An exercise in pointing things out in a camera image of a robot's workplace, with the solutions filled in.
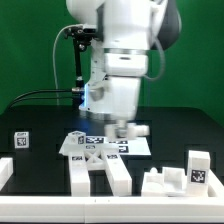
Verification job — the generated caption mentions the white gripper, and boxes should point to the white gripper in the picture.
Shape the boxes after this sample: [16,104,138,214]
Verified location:
[109,76,141,121]

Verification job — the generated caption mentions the white long side rail back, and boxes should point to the white long side rail back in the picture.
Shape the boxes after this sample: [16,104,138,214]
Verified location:
[101,151,132,196]

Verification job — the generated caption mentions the white long side rail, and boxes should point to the white long side rail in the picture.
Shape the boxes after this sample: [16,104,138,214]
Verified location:
[101,151,132,196]
[69,153,90,197]

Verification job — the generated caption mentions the white long side rail front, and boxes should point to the white long side rail front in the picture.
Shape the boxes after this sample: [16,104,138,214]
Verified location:
[69,153,90,197]

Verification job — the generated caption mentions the white chair seat block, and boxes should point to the white chair seat block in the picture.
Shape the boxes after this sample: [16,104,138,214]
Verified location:
[141,167,186,197]

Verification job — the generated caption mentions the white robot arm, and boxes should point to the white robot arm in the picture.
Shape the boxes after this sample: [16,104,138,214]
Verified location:
[66,0,182,121]

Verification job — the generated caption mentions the white flat back panel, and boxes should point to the white flat back panel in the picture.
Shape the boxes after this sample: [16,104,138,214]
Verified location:
[59,136,151,156]

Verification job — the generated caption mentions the white left fence block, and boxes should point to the white left fence block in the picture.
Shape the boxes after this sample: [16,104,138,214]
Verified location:
[0,157,13,191]

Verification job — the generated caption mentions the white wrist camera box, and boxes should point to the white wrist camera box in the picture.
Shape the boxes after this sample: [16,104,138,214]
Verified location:
[104,53,148,77]

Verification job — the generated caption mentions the black camera on stand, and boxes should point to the black camera on stand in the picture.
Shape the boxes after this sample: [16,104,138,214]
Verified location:
[64,25,97,88]

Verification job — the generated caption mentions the grey camera cable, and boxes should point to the grey camera cable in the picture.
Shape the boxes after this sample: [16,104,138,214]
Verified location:
[52,24,81,106]

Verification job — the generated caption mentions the black base cables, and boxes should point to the black base cables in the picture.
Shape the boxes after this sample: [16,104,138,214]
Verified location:
[6,87,84,111]

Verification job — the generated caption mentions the white right fence rail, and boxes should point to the white right fence rail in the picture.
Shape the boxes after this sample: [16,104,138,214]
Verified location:
[209,173,224,198]

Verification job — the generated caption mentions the white fence rail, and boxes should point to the white fence rail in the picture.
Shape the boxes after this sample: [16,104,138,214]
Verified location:
[209,173,224,198]
[0,196,224,223]

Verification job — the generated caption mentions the white front fence rail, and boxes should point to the white front fence rail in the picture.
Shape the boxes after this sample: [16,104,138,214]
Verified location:
[0,196,224,223]

